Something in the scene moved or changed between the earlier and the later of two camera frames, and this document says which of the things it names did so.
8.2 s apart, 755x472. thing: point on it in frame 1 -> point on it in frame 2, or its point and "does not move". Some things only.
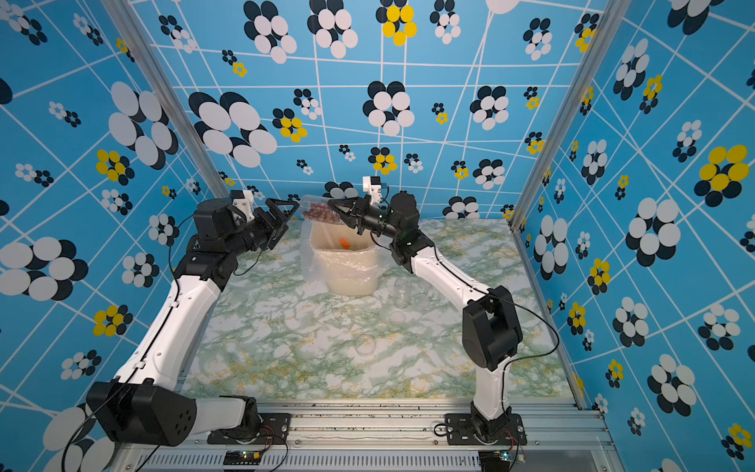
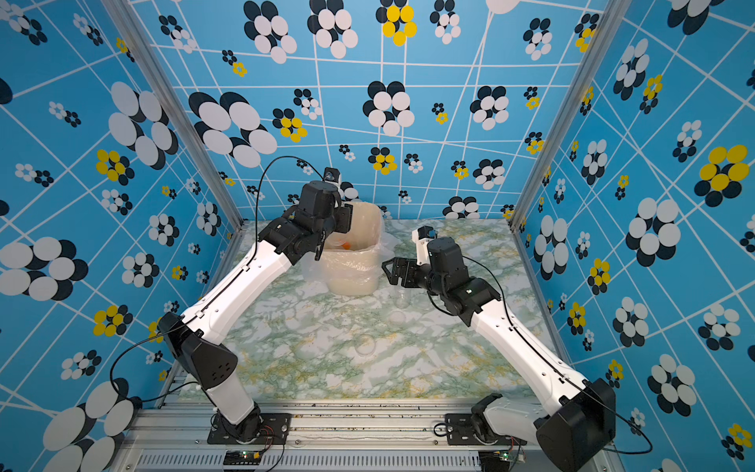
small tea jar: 402,288 does not move
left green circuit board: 242,457 does not move
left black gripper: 275,228 -> 346,216
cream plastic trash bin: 348,263 does not move
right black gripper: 362,215 -> 401,264
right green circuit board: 494,460 does not move
